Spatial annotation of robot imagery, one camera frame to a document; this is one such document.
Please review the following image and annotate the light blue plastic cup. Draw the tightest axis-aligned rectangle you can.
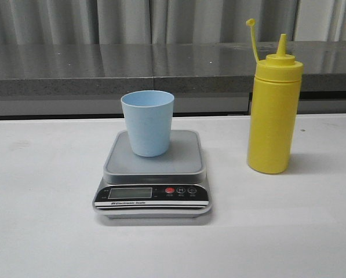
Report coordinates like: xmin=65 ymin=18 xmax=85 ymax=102
xmin=121 ymin=90 xmax=174 ymax=157

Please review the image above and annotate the yellow squeeze bottle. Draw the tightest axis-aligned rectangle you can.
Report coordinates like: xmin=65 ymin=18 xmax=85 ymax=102
xmin=246 ymin=19 xmax=304 ymax=174

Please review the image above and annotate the silver electronic kitchen scale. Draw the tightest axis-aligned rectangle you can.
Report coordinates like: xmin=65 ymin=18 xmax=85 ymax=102
xmin=92 ymin=130 xmax=212 ymax=219

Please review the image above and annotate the grey stone counter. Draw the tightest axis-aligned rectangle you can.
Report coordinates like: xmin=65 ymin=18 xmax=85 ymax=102
xmin=0 ymin=40 xmax=346 ymax=116

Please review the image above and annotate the grey curtain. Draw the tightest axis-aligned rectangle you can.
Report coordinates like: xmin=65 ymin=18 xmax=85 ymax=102
xmin=0 ymin=1 xmax=346 ymax=45

